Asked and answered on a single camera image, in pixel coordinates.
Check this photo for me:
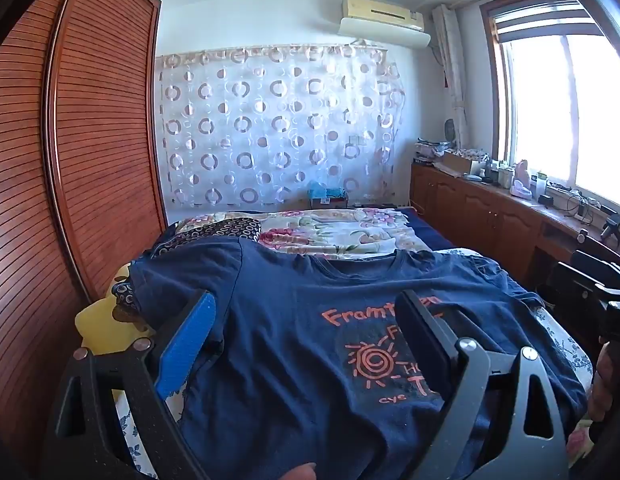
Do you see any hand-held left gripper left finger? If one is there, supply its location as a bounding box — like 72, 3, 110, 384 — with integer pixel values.
40, 289, 217, 480

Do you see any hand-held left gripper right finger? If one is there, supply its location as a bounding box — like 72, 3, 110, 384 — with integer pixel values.
394, 289, 574, 480

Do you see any navy printed t-shirt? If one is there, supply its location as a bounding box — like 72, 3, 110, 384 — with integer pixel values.
127, 236, 589, 480

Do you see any person's right hand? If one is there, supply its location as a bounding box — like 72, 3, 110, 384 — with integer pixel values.
588, 342, 620, 423

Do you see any person's left hand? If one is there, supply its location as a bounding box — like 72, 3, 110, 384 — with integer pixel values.
270, 462, 318, 480

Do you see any blue floral bed sheet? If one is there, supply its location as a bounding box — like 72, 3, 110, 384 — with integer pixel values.
112, 247, 597, 480

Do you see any yellow plush toy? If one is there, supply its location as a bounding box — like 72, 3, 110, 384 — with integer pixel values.
74, 264, 157, 357

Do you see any pink floral quilt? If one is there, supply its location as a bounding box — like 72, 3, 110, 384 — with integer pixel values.
177, 207, 432, 262

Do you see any long wooden cabinet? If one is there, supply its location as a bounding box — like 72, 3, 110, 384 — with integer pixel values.
409, 159, 620, 306

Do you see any pink plastic container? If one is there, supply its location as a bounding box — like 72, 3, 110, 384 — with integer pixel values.
509, 159, 534, 199

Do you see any blue tissue box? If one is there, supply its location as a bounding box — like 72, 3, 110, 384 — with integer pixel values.
307, 182, 349, 210

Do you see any cardboard box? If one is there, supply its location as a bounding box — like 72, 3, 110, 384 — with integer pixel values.
441, 152, 484, 178

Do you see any brown slatted wooden wardrobe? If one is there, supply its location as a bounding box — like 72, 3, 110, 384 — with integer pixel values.
0, 0, 169, 463

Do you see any wooden framed window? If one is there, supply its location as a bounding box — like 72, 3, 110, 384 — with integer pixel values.
480, 0, 620, 223

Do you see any sheer circle-patterned curtain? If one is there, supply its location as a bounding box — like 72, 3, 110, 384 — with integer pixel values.
152, 42, 409, 211

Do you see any white window curtain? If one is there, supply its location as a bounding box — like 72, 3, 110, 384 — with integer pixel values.
432, 4, 474, 153

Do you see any ring-patterned folded cushion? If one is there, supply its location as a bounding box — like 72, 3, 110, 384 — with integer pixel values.
111, 216, 264, 322

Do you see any white wall air conditioner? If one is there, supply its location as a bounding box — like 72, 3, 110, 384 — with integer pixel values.
339, 0, 433, 51

